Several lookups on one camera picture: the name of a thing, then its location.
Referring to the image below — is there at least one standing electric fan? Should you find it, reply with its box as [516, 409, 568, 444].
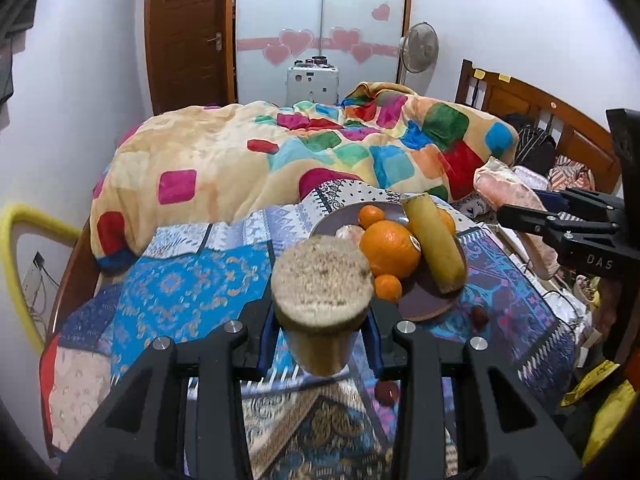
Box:
[399, 22, 439, 84]

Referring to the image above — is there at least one white wardrobe with hearts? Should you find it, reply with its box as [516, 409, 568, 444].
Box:
[235, 0, 408, 104]

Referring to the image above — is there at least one brown wooden door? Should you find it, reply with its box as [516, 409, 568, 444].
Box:
[144, 0, 235, 115]

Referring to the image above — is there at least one dark red jujube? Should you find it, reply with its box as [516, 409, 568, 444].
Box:
[374, 380, 400, 408]
[470, 304, 489, 332]

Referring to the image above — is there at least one dark purple plate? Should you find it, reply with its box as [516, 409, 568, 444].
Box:
[310, 202, 463, 322]

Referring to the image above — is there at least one white suitcase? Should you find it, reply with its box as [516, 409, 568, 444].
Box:
[285, 55, 340, 106]

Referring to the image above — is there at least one small mandarin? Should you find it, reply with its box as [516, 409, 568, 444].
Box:
[358, 205, 385, 230]
[374, 274, 402, 304]

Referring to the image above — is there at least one wooden headboard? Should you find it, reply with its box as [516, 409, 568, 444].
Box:
[456, 60, 620, 193]

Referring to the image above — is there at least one black clothing pile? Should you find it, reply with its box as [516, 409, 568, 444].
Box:
[502, 113, 556, 177]

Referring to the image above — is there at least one yellow foam tube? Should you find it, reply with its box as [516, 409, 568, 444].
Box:
[1, 203, 81, 356]

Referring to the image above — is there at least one large orange with sticker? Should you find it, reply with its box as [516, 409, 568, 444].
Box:
[359, 220, 422, 280]

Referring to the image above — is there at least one blue patterned bedspread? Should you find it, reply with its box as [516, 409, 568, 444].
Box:
[40, 180, 575, 479]

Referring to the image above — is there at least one colourful patchwork blanket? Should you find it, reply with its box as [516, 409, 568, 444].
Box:
[90, 82, 518, 270]

